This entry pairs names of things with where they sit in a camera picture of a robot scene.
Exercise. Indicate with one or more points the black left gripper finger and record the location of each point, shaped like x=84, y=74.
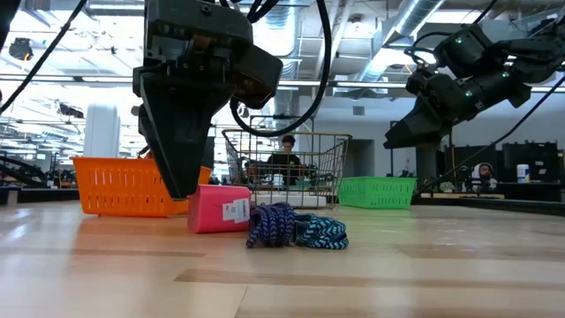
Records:
x=143, y=123
x=181, y=132

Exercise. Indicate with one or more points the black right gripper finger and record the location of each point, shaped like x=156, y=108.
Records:
x=415, y=130

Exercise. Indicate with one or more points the pink small box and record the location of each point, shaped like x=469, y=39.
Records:
x=207, y=212

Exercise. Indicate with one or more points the white adapter box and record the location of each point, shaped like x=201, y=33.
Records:
x=304, y=203

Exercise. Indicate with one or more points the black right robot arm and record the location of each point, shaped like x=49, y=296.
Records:
x=521, y=48

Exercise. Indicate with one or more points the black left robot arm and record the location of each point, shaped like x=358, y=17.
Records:
x=6, y=17

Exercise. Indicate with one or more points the grey support column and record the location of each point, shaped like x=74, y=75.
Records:
x=426, y=165

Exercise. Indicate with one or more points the black monitor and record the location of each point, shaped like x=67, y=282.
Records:
x=468, y=159
x=529, y=161

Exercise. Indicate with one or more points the orange plastic basket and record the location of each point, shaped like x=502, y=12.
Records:
x=115, y=185

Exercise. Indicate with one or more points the green plastic basket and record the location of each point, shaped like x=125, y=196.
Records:
x=375, y=192

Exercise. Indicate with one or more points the person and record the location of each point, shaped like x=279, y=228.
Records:
x=287, y=143
x=484, y=170

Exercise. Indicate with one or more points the white wipes canister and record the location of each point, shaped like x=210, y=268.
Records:
x=523, y=174

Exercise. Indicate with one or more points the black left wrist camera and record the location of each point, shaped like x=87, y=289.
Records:
x=258, y=77

